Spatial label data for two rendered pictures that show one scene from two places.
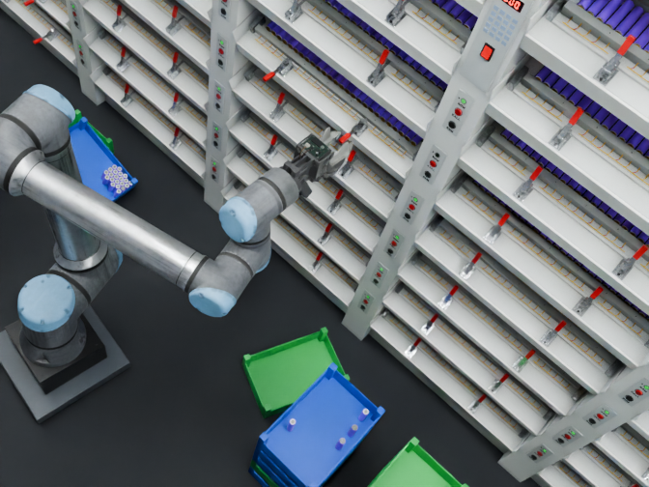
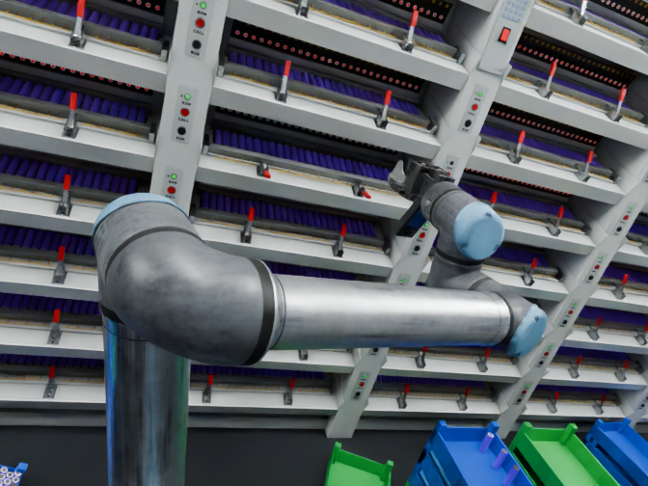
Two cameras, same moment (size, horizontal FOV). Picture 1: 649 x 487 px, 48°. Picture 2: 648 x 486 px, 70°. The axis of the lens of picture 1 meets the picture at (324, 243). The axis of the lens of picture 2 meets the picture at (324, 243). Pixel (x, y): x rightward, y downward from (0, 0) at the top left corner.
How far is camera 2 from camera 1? 1.53 m
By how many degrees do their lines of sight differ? 50
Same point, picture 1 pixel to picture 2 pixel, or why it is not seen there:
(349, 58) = (350, 117)
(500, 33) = (517, 12)
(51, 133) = not seen: hidden behind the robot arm
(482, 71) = (499, 56)
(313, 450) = not seen: outside the picture
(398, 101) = (407, 134)
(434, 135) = (448, 145)
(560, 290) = (537, 229)
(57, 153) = not seen: hidden behind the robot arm
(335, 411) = (469, 462)
